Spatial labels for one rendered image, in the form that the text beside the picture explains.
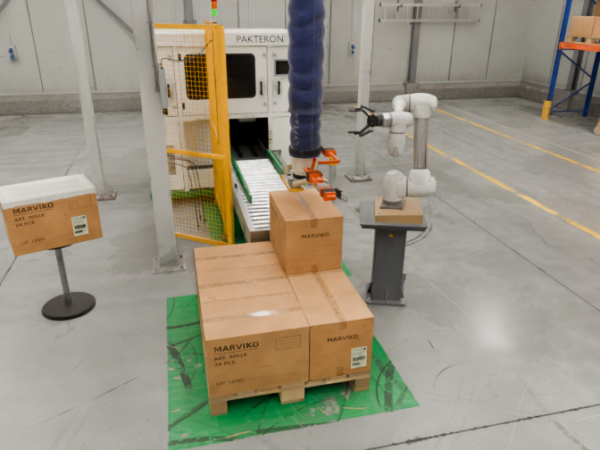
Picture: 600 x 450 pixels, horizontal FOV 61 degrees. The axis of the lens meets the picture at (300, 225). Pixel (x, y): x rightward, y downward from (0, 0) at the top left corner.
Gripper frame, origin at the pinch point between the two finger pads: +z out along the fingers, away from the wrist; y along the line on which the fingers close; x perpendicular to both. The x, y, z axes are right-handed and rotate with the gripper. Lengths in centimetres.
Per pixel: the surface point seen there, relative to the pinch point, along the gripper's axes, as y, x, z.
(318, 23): -57, 17, 18
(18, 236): 81, 52, 220
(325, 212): 63, 6, 13
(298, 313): 103, -51, 45
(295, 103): -9.2, 19.9, 31.4
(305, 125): 4.9, 17.4, 24.7
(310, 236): 75, -2, 26
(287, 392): 149, -65, 55
